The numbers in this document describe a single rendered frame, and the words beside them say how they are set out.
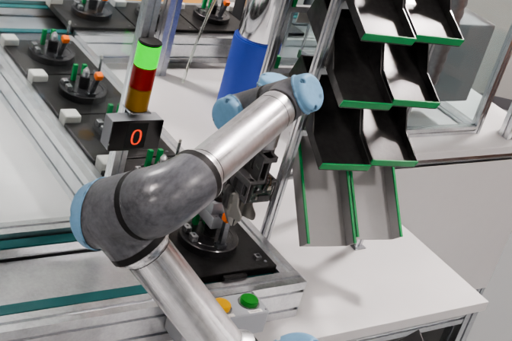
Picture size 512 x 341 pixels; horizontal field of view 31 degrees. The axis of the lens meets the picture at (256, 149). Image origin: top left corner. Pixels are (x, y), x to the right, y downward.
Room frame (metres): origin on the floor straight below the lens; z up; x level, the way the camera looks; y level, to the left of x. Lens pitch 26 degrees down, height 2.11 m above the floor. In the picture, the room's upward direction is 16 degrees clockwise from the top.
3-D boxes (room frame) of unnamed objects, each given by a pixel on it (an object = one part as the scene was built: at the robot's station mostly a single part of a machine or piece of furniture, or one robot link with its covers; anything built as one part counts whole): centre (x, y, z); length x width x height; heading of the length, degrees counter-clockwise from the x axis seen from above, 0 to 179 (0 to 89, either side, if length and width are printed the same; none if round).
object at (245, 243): (1.83, 0.05, 0.96); 0.24 x 0.24 x 0.02; 39
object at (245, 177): (1.76, -0.01, 1.21); 0.09 x 0.08 x 0.12; 39
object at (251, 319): (1.61, -0.02, 0.93); 0.21 x 0.07 x 0.06; 129
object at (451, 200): (3.28, -0.45, 0.43); 1.11 x 0.68 x 0.86; 129
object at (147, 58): (1.80, 0.27, 1.39); 0.05 x 0.05 x 0.05
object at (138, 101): (1.80, 0.27, 1.29); 0.05 x 0.05 x 0.05
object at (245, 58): (2.83, 0.09, 1.00); 0.16 x 0.16 x 0.27
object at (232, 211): (1.75, 0.01, 1.11); 0.06 x 0.03 x 0.09; 39
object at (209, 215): (1.84, 0.06, 1.06); 0.08 x 0.04 x 0.07; 37
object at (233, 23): (3.35, 0.30, 1.01); 0.24 x 0.24 x 0.13; 39
